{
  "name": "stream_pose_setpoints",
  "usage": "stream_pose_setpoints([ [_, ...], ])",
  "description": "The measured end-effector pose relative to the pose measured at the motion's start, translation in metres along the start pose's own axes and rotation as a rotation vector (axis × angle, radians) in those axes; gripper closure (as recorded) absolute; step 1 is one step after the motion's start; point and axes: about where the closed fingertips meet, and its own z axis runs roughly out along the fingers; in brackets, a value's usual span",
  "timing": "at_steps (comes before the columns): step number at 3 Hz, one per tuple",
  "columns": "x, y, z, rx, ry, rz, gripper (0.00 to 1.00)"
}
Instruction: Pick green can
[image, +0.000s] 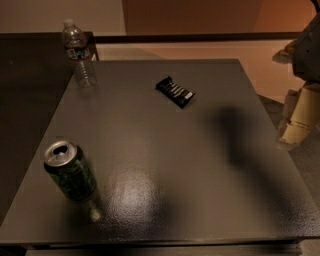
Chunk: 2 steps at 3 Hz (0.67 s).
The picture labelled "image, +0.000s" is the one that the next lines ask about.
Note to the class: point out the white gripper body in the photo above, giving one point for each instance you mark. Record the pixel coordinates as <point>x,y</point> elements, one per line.
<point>310,55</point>

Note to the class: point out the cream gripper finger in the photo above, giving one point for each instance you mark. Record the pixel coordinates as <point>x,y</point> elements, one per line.
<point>285,55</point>
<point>301,114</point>

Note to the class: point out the green soda can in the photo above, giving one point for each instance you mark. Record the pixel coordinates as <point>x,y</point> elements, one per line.
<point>65,162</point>

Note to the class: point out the black snack bar wrapper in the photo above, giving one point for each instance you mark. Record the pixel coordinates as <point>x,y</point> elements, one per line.
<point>176,93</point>

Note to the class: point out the clear plastic water bottle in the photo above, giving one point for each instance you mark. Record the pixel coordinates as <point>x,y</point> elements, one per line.
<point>78,53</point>

